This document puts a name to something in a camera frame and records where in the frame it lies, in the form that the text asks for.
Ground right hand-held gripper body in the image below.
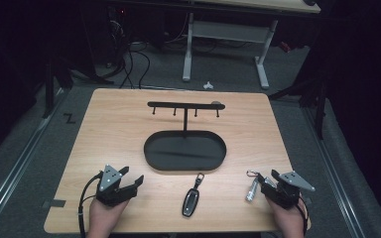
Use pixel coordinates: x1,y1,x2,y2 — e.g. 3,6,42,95
260,170,317,210

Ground white-framed desk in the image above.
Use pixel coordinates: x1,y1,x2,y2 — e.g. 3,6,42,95
107,0,321,90

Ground black car key fob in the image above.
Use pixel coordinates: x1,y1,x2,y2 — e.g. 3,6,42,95
182,172,205,218

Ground metal floor rail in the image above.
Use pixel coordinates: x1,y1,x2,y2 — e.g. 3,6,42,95
304,107,367,238
0,88,70,230

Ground left hand-held gripper cable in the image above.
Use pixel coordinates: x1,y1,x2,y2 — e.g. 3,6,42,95
77,172,104,238

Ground hand-held gripper cable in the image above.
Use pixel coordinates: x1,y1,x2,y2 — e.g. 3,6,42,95
77,172,104,238
294,193,311,236

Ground silver flashlight keychain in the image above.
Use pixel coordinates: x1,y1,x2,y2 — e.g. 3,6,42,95
244,170,261,203

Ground right hand-held gripper cable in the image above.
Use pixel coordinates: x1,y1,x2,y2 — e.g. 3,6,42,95
294,193,311,236

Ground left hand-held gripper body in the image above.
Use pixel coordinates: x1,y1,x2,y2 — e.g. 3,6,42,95
95,164,137,208

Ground small red object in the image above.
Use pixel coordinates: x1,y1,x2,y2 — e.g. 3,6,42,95
279,41,293,54

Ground person's left hand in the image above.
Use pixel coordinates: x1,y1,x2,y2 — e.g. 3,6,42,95
86,197,130,238

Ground black key rack with tray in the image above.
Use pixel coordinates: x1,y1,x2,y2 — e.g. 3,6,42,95
143,100,228,173

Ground person's right hand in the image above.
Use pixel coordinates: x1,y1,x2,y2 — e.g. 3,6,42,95
266,197,308,238

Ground black floor cables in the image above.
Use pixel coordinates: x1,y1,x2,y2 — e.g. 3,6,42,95
105,41,152,89

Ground black metal stand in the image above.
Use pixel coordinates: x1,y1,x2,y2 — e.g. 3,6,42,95
42,58,115,120
267,63,329,141

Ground grey tape strip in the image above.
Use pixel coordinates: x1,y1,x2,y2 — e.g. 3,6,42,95
42,198,67,209

